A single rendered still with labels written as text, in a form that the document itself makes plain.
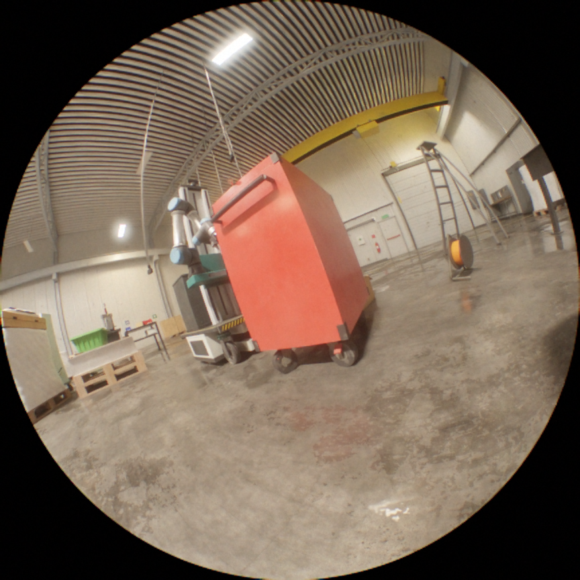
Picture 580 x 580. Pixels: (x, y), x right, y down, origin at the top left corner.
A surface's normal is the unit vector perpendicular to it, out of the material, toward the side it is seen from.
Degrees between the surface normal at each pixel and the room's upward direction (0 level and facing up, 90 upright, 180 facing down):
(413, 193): 90
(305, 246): 90
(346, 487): 0
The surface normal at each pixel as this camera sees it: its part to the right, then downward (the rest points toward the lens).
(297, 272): -0.50, 0.20
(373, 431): -0.34, -0.94
